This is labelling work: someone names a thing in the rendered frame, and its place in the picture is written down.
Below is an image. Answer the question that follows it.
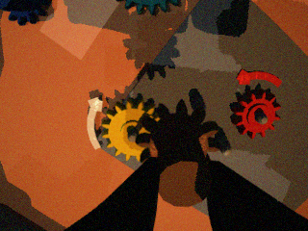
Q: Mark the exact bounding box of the yellow gear with black stripe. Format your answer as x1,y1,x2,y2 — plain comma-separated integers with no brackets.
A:
101,97,160,161

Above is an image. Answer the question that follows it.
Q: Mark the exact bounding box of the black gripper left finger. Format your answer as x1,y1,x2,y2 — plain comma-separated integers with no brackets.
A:
63,157,161,231

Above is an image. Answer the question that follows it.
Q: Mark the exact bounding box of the green gear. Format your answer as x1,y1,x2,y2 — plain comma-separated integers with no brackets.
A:
124,0,180,15

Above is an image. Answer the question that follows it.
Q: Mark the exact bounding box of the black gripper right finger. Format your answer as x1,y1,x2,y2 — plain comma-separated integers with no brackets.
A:
207,161,308,231

